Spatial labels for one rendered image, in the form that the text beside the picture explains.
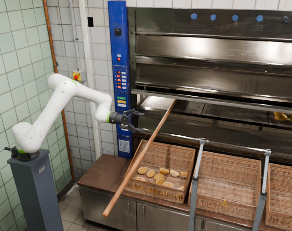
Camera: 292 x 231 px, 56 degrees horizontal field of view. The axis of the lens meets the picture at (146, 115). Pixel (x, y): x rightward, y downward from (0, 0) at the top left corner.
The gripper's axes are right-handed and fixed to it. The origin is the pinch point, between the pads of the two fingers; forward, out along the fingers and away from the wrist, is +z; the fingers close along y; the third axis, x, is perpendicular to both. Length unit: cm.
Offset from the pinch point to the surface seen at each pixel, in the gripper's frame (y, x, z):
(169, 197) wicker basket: 72, -5, 21
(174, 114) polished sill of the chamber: 17, -55, 11
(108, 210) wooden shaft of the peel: 14, 75, 7
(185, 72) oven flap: -23, -57, 19
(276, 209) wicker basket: 76, -24, 108
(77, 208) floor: 134, -20, -89
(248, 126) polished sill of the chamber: 18, -54, 77
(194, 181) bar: 40, 6, 43
